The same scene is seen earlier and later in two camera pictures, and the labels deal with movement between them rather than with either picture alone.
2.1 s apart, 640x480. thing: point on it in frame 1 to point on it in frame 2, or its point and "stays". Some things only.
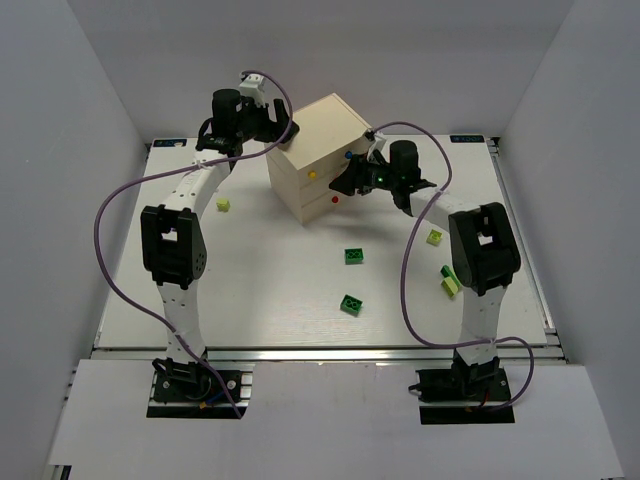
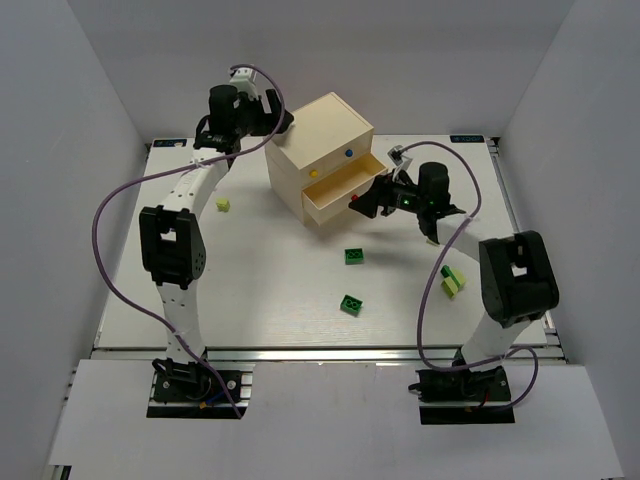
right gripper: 360,173 to 385,195
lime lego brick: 223,205 stays
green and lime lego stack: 450,282 stays
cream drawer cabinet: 299,174 stays
